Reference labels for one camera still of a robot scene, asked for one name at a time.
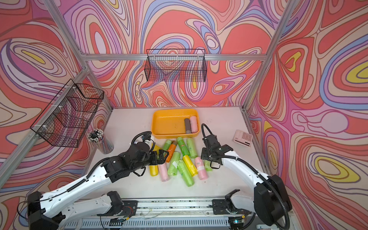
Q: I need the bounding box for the pink labelled trash bag roll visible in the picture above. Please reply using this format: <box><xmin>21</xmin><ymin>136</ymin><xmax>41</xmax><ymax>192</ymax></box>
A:
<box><xmin>195</xmin><ymin>157</ymin><xmax>209</xmax><ymax>180</ymax></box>

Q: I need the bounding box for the metal base rail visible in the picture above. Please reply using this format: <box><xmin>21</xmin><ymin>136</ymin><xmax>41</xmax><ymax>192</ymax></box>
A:
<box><xmin>63</xmin><ymin>197</ymin><xmax>254</xmax><ymax>230</ymax></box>

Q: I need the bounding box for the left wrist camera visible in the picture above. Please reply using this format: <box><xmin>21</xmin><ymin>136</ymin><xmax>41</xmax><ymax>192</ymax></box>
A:
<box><xmin>144</xmin><ymin>139</ymin><xmax>154</xmax><ymax>149</ymax></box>

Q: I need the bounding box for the yellow trash bag roll centre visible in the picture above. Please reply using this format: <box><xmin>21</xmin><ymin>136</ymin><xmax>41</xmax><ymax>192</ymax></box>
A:
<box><xmin>183</xmin><ymin>155</ymin><xmax>198</xmax><ymax>177</ymax></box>

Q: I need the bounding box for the yellow trash bag roll left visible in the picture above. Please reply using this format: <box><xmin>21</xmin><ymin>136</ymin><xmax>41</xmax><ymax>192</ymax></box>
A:
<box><xmin>149</xmin><ymin>165</ymin><xmax>159</xmax><ymax>177</ymax></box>

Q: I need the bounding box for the black wire basket on left wall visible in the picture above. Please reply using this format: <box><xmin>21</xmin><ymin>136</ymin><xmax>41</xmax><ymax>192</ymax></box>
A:
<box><xmin>30</xmin><ymin>79</ymin><xmax>104</xmax><ymax>148</ymax></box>

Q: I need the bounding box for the dark grey trash bag roll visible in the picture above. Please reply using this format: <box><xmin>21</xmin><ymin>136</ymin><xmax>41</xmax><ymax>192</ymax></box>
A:
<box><xmin>184</xmin><ymin>118</ymin><xmax>192</xmax><ymax>134</ymax></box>

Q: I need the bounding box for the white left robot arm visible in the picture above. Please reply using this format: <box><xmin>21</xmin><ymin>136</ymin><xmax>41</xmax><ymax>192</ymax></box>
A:
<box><xmin>27</xmin><ymin>142</ymin><xmax>169</xmax><ymax>230</ymax></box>

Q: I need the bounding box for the yellow plastic storage box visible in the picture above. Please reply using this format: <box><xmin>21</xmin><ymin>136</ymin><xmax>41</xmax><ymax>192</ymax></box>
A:
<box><xmin>151</xmin><ymin>109</ymin><xmax>200</xmax><ymax>139</ymax></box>

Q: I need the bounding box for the black wire basket on wall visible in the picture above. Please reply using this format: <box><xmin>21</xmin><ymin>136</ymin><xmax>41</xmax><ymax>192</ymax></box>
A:
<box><xmin>144</xmin><ymin>48</ymin><xmax>207</xmax><ymax>82</ymax></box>
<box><xmin>30</xmin><ymin>79</ymin><xmax>104</xmax><ymax>148</ymax></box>

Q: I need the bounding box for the yellow trash bag roll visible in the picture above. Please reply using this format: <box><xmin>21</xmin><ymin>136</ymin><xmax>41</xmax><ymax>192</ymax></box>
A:
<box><xmin>183</xmin><ymin>155</ymin><xmax>198</xmax><ymax>177</ymax></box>
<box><xmin>149</xmin><ymin>165</ymin><xmax>159</xmax><ymax>177</ymax></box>

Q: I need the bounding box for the pencil holder cup with pencils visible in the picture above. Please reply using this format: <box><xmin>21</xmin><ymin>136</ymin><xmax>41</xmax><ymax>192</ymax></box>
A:
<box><xmin>87</xmin><ymin>129</ymin><xmax>114</xmax><ymax>154</ymax></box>

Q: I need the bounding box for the pink calculator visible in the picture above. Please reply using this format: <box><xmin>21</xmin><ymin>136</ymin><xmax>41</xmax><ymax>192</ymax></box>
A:
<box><xmin>233</xmin><ymin>130</ymin><xmax>253</xmax><ymax>147</ymax></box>

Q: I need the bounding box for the black wire basket on back wall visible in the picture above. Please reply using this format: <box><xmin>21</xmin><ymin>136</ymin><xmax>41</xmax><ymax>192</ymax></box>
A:
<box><xmin>144</xmin><ymin>48</ymin><xmax>207</xmax><ymax>82</ymax></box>

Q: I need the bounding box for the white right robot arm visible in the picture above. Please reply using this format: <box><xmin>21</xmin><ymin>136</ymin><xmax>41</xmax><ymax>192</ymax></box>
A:
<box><xmin>201</xmin><ymin>134</ymin><xmax>292</xmax><ymax>230</ymax></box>

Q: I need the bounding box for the light green trash bag roll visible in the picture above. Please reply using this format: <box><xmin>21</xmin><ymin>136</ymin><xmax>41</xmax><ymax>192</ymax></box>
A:
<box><xmin>204</xmin><ymin>160</ymin><xmax>213</xmax><ymax>172</ymax></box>

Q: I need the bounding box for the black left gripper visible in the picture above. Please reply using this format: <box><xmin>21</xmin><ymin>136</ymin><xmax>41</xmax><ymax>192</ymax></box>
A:
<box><xmin>131</xmin><ymin>149</ymin><xmax>171</xmax><ymax>173</ymax></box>

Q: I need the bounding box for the green roll beside orange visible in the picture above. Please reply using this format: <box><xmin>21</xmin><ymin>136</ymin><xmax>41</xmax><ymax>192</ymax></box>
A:
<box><xmin>162</xmin><ymin>140</ymin><xmax>172</xmax><ymax>150</ymax></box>

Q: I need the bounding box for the yellow roll upper left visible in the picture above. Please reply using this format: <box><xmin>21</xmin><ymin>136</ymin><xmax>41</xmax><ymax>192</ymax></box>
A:
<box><xmin>153</xmin><ymin>145</ymin><xmax>161</xmax><ymax>151</ymax></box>

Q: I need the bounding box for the large green trash bag roll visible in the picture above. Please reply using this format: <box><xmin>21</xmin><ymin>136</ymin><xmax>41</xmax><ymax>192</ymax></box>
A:
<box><xmin>176</xmin><ymin>159</ymin><xmax>195</xmax><ymax>187</ymax></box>

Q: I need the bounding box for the light green roll upper right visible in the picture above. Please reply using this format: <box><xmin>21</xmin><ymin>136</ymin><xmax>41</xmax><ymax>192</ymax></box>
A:
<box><xmin>187</xmin><ymin>138</ymin><xmax>198</xmax><ymax>159</ymax></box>

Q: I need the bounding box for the orange trash bag roll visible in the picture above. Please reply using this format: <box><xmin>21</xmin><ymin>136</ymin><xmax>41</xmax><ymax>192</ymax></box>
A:
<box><xmin>166</xmin><ymin>141</ymin><xmax>177</xmax><ymax>163</ymax></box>

